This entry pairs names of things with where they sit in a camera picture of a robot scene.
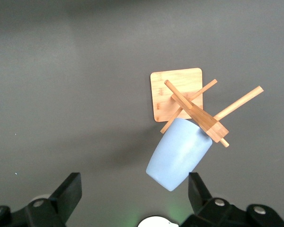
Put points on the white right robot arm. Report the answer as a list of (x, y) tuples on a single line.
[(156, 222)]

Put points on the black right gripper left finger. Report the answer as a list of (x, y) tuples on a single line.
[(64, 196)]

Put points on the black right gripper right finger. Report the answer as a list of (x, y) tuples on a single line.
[(198, 196)]

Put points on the light blue cup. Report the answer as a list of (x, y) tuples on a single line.
[(177, 156)]

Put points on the wooden mug tree stand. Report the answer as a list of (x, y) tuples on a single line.
[(175, 82)]

